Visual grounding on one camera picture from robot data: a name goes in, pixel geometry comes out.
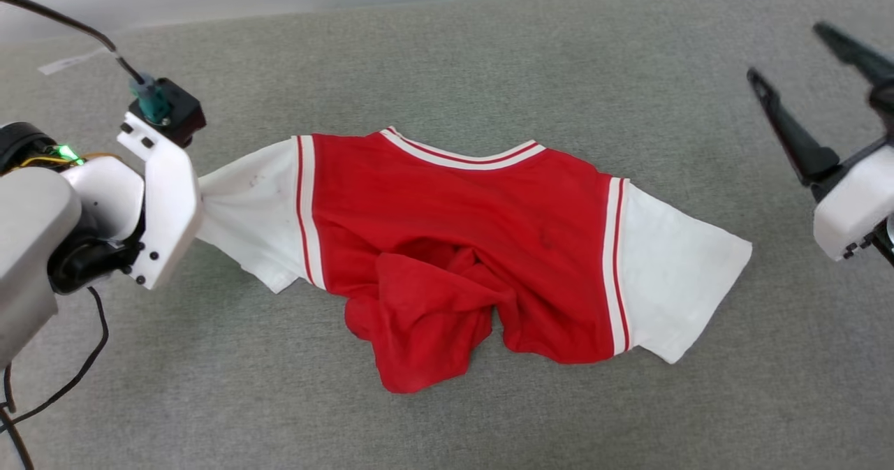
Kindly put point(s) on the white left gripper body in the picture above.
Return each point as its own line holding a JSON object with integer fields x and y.
{"x": 171, "y": 204}

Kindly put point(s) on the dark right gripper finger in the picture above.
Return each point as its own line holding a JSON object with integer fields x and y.
{"x": 793, "y": 131}
{"x": 862, "y": 56}

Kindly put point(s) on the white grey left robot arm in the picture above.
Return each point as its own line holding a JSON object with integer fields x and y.
{"x": 28, "y": 246}

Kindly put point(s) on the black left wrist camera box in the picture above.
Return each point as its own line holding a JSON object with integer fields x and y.
{"x": 178, "y": 110}

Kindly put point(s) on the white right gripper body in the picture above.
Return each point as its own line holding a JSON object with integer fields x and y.
{"x": 855, "y": 208}

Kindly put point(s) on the red and white jersey shirt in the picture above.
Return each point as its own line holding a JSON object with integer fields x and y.
{"x": 454, "y": 218}

